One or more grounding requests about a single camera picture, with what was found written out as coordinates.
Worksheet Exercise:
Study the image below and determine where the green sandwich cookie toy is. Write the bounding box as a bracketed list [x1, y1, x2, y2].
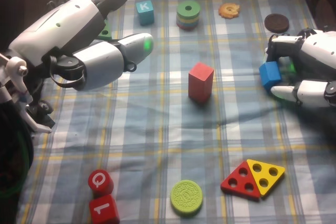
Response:
[170, 179, 203, 217]

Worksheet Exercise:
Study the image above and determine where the blue ring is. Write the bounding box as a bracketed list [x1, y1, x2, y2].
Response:
[177, 20, 200, 27]

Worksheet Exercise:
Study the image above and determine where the red ring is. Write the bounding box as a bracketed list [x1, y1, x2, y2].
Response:
[177, 22, 199, 31]

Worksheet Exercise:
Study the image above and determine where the green triangle with holes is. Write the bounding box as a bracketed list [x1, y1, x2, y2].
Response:
[97, 19, 112, 40]

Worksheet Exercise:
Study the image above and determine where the green ring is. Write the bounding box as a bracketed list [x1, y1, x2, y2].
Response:
[176, 0, 201, 20]

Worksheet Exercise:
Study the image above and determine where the red cube with number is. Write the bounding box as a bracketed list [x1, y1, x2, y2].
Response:
[88, 194, 121, 224]

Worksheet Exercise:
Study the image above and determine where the tan flower cookie toy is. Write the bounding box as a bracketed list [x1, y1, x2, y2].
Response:
[218, 3, 241, 20]

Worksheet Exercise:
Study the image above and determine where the yellow ring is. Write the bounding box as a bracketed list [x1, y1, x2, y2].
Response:
[176, 16, 200, 24]

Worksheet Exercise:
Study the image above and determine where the blue wooden cube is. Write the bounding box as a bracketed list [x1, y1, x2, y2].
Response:
[258, 61, 283, 92]

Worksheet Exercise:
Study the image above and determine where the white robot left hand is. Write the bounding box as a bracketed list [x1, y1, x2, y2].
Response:
[7, 0, 155, 91]

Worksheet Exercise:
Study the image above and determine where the blue plaid cloth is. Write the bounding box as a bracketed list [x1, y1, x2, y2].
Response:
[15, 0, 336, 224]

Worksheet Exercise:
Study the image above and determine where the green cable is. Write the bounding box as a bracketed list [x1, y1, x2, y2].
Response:
[0, 126, 34, 200]

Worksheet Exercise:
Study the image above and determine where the dark brown cookie toy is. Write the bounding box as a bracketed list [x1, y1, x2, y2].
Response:
[264, 13, 290, 33]

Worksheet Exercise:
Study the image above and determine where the red cylinder with letter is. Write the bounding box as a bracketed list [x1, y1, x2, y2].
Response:
[88, 169, 114, 197]

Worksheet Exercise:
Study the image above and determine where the red triangle with holes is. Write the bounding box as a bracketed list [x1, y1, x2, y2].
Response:
[220, 161, 260, 201]

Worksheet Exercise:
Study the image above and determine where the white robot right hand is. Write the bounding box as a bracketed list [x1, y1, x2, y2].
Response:
[262, 27, 336, 108]

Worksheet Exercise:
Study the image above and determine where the teal cube with letter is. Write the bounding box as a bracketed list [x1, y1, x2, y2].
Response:
[135, 0, 155, 26]

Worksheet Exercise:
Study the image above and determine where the yellow triangle with holes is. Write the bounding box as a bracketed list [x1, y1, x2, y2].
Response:
[246, 158, 286, 197]

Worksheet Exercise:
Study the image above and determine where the tall red block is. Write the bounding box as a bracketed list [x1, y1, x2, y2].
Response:
[188, 62, 215, 104]

